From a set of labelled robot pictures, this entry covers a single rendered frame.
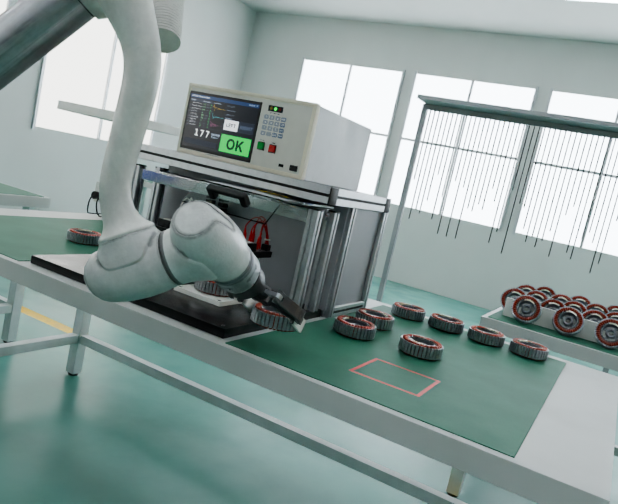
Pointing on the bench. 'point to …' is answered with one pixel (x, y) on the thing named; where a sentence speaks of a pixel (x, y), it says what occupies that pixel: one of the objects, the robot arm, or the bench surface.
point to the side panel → (356, 262)
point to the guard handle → (228, 194)
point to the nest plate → (206, 296)
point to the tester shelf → (267, 180)
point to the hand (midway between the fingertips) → (276, 315)
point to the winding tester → (294, 139)
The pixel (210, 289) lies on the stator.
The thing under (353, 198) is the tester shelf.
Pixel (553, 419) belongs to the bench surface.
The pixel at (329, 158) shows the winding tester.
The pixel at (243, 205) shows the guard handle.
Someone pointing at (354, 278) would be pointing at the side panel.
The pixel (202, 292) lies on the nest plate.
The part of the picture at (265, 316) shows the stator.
